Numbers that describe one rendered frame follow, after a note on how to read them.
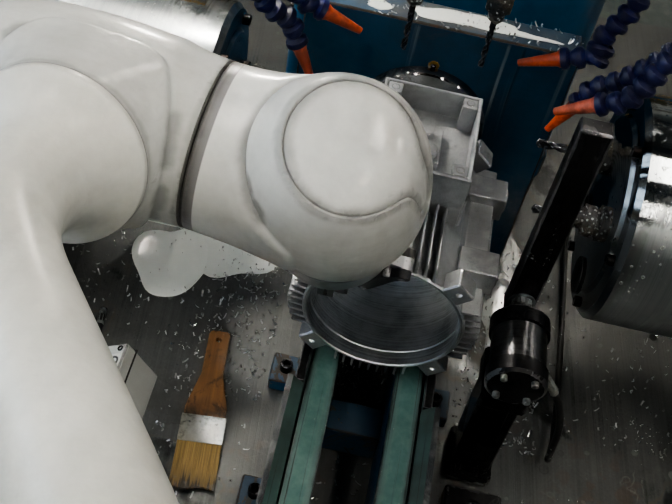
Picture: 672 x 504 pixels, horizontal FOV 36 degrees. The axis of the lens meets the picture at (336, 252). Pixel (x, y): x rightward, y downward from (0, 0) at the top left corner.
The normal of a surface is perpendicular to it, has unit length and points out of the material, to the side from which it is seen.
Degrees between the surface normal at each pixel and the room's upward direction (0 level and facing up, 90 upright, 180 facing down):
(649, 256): 66
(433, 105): 90
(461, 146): 0
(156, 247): 0
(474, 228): 0
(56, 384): 15
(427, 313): 39
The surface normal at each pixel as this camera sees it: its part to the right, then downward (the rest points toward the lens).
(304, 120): -0.04, -0.20
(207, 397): 0.13, -0.63
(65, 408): 0.08, -0.81
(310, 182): -0.04, 0.02
